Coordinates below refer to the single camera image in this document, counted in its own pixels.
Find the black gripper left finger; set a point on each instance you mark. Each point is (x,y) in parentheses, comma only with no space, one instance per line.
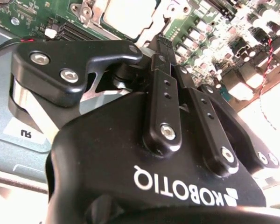
(95,50)

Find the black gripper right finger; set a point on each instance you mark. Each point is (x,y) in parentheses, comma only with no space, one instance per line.
(212,130)

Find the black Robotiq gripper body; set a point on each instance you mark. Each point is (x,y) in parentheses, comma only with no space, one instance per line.
(102,163)

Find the CPU with silver top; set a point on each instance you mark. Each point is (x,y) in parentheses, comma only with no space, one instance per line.
(128,16)

